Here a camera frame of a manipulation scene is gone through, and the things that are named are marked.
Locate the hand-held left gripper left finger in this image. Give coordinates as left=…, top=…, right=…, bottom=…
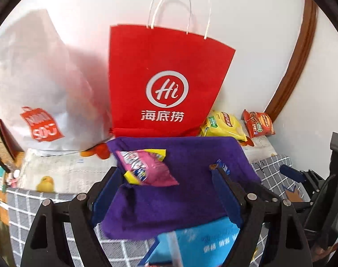
left=20, top=166, right=123, bottom=267

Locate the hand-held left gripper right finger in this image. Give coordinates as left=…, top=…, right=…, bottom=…
left=209, top=163, right=318, bottom=267

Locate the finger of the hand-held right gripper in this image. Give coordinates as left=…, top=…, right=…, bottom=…
left=292, top=200, right=315, bottom=211
left=279, top=165, right=329, bottom=192

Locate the pink yellow snack packet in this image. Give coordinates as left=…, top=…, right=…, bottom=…
left=116, top=149, right=179, bottom=186

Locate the purple towel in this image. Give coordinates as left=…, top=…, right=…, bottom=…
left=101, top=136, right=261, bottom=241

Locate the red chip bag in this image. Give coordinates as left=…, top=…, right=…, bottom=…
left=241, top=109, right=275, bottom=139

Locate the yellow chip bag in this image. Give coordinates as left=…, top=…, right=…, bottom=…
left=200, top=110, right=248, bottom=142

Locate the grey checkered blanket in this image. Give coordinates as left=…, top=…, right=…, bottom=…
left=6, top=154, right=325, bottom=267

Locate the dark red patterned box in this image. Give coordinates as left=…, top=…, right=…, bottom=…
left=0, top=119, right=25, bottom=167

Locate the white plastic bag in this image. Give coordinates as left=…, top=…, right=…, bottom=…
left=0, top=10, right=112, bottom=156

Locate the red paper bag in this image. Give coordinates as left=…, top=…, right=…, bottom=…
left=108, top=0, right=236, bottom=138

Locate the brown wooden door frame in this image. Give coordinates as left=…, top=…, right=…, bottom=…
left=265, top=0, right=318, bottom=121

